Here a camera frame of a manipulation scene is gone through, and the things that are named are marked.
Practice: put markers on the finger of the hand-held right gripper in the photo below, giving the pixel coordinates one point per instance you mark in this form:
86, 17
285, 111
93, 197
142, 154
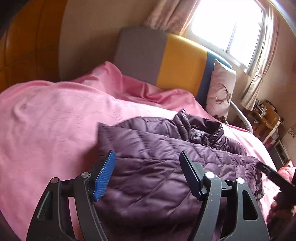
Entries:
270, 173

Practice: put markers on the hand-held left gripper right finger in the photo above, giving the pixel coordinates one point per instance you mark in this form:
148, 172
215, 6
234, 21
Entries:
193, 176

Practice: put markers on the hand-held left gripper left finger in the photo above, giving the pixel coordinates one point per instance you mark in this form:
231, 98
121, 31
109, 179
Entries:
104, 176

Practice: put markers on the purple quilted down jacket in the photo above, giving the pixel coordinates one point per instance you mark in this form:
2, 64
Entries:
150, 166

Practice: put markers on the grey storage crate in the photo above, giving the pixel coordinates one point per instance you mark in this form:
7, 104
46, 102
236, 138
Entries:
281, 150

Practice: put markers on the red shopping bag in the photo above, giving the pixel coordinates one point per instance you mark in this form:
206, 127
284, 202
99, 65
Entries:
270, 141

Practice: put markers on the white side cabinet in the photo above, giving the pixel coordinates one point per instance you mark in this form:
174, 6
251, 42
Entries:
277, 132

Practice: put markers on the cluttered wooden desk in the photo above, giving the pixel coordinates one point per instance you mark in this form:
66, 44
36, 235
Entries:
268, 115

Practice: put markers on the pink bed cover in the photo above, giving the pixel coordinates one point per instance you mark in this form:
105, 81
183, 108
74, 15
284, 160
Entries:
57, 115

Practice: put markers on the pink star curtain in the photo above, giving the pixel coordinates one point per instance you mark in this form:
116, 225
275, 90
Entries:
166, 16
254, 90

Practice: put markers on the deer print pillow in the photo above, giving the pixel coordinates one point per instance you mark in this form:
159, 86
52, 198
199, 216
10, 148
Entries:
219, 88

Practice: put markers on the grey yellow blue headboard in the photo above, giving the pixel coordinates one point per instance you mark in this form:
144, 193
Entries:
180, 64

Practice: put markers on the wooden wardrobe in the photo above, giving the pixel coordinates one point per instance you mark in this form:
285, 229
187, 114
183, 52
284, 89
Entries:
30, 46

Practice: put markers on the sliding window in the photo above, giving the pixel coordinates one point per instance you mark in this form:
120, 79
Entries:
219, 23

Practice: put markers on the grey bed rail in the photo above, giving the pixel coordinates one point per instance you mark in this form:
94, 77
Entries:
242, 118

